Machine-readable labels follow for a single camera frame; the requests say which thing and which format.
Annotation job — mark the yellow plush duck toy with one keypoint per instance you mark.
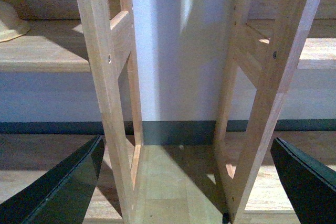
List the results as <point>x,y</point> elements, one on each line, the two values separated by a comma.
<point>12,26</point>

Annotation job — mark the wooden shelf unit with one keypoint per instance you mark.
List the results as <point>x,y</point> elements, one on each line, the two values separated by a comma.
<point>269,64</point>
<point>88,36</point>

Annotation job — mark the wooden shelf unit left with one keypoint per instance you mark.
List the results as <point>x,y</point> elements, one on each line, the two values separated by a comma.
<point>88,36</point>

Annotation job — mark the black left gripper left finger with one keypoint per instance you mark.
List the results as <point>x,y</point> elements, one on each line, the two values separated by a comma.
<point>63,194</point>

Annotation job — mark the wooden shelf unit right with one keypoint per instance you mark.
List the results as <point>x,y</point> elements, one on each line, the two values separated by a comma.
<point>269,64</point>

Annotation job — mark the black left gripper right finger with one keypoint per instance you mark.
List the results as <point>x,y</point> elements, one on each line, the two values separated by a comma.
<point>308,183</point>

